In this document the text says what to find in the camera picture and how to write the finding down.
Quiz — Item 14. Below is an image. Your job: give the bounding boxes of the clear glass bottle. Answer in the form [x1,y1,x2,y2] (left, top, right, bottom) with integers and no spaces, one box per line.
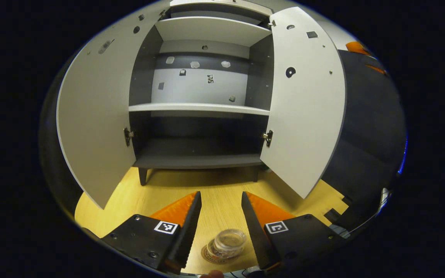
[207,229,247,259]

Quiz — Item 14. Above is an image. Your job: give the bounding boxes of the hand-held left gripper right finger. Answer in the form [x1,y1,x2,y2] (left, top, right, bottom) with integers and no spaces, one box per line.
[241,191,346,271]

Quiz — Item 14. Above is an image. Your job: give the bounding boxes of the white and grey cabinet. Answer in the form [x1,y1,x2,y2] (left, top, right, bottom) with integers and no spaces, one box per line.
[128,0,276,186]

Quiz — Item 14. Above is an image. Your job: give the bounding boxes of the black backdrop cloth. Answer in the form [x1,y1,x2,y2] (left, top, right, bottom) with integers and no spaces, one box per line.
[321,41,408,234]

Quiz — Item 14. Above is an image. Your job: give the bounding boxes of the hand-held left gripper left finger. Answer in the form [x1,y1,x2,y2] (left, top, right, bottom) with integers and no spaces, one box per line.
[101,191,202,275]

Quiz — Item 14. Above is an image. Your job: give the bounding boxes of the white cabinet shelf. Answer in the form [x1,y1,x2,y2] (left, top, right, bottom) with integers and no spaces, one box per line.
[129,102,270,117]
[155,17,272,47]

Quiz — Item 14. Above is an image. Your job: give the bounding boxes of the white cabinet door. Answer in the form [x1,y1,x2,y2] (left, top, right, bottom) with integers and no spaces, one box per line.
[260,7,347,199]
[56,2,171,210]

